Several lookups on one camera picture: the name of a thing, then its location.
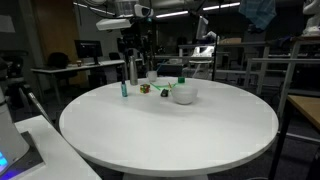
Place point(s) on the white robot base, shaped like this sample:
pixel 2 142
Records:
pixel 12 145

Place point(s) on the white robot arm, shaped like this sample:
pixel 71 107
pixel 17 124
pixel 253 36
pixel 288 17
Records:
pixel 127 12

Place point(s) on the silver metal water bottle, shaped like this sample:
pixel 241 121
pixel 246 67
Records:
pixel 133 71

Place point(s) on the small black object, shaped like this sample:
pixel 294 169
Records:
pixel 164 93

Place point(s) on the green straw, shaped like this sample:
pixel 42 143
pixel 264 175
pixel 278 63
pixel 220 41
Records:
pixel 167 86

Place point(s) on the multicoloured puzzle cube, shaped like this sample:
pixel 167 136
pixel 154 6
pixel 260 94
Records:
pixel 145 88

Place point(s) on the small white cup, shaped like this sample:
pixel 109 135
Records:
pixel 151 76

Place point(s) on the large white bowl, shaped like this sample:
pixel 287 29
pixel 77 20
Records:
pixel 184 94

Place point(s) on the green cube block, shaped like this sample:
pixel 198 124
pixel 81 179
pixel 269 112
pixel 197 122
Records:
pixel 181 79

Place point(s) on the round white table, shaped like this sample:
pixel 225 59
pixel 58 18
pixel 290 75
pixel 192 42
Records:
pixel 149 135

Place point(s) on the black computer monitor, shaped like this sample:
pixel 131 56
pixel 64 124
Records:
pixel 89 49

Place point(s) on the white office desk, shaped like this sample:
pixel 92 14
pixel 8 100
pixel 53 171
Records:
pixel 52 73

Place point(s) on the blue hanging cloth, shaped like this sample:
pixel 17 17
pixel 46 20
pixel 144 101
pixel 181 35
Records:
pixel 259 12

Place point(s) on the wooden side table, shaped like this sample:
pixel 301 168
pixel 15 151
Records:
pixel 309 107

